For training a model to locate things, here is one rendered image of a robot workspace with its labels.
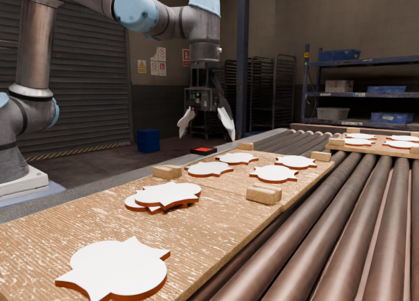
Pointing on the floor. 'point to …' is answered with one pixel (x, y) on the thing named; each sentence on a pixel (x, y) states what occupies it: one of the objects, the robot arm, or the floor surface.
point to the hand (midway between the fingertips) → (207, 139)
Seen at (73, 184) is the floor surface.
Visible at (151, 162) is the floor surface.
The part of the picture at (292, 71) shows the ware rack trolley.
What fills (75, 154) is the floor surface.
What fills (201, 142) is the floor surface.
